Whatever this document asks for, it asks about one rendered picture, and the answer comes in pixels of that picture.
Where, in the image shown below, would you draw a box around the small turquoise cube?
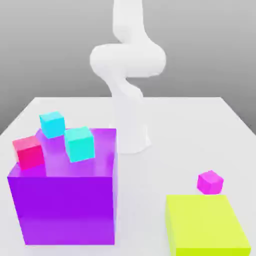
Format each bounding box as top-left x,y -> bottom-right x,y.
63,126 -> 96,163

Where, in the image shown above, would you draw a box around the small cyan cube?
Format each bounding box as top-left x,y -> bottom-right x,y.
38,111 -> 66,139

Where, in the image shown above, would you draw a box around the small magenta cube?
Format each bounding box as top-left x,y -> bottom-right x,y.
196,170 -> 225,195

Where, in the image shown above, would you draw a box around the small red cube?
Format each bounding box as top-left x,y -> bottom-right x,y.
12,135 -> 45,171

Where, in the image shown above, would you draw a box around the large purple box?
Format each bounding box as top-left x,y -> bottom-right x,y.
7,127 -> 117,246

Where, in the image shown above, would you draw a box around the large yellow box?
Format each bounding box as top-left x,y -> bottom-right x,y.
165,194 -> 252,256

